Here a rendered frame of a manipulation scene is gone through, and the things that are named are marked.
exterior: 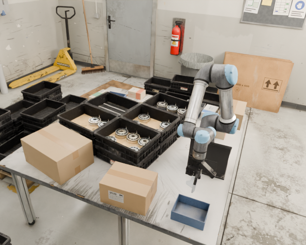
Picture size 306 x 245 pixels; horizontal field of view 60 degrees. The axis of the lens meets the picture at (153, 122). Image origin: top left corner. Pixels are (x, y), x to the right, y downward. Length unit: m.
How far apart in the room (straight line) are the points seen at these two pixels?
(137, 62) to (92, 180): 3.74
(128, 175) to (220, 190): 0.64
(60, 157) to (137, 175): 0.51
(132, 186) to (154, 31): 3.77
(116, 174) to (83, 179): 0.31
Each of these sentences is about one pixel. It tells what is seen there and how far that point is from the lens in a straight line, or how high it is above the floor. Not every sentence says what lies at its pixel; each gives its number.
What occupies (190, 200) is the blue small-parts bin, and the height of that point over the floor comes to 0.75.
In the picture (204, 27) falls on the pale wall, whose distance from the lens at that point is 4.77.
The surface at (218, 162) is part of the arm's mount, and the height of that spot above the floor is 0.84.
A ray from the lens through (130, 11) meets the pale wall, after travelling 5.18.
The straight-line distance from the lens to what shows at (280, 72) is 4.64.
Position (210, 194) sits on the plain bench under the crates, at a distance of 1.84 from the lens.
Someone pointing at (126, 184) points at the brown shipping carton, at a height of 0.86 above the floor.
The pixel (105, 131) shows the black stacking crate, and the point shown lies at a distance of 2.03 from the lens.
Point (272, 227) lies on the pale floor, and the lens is 2.78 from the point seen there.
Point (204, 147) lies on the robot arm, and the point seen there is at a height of 1.16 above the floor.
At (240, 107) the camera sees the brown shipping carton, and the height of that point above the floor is 0.86.
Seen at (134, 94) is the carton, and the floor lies 0.75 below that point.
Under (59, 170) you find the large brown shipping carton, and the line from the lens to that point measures 1.82.
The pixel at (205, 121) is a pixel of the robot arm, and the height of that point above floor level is 1.04.
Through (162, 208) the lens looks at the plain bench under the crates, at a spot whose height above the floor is 0.70.
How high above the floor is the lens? 1.99
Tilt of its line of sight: 31 degrees down
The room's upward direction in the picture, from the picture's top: 3 degrees clockwise
